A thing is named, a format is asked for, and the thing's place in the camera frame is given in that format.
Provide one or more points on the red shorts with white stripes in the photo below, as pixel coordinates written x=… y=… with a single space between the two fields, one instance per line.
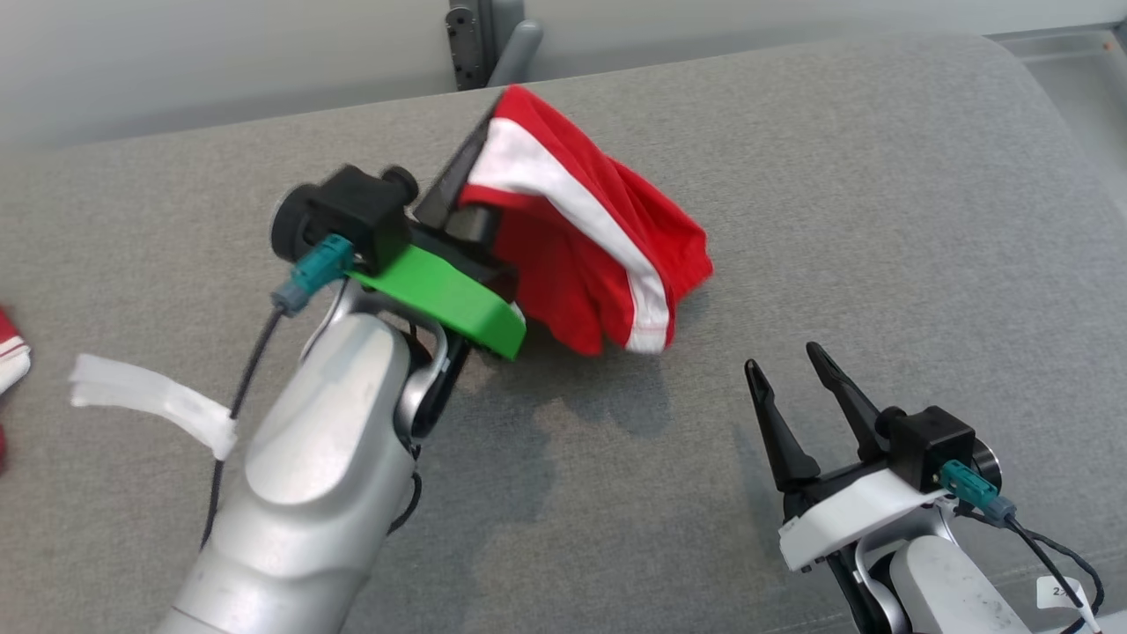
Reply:
x=581 y=255

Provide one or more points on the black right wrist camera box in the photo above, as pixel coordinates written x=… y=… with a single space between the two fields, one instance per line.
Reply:
x=929 y=445

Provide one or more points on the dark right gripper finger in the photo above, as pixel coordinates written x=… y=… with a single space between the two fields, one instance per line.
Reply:
x=782 y=440
x=850 y=401

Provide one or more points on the white tape strip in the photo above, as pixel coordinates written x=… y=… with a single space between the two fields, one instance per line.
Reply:
x=158 y=396

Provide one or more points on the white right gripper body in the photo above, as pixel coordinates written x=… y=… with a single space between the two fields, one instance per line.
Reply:
x=845 y=515

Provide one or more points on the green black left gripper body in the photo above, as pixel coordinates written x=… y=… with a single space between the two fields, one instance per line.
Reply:
x=449 y=304

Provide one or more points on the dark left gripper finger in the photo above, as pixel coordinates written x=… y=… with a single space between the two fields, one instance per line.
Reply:
x=449 y=185
x=474 y=229

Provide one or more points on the grey metal frame post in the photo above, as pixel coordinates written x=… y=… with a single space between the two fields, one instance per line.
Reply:
x=480 y=40

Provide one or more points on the red white basketball jersey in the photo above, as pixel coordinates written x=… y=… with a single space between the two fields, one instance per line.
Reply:
x=11 y=348

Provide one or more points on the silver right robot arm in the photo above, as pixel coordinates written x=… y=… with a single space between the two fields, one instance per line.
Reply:
x=942 y=590

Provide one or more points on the grey metal floor rail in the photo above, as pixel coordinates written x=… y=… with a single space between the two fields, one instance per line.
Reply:
x=1074 y=79

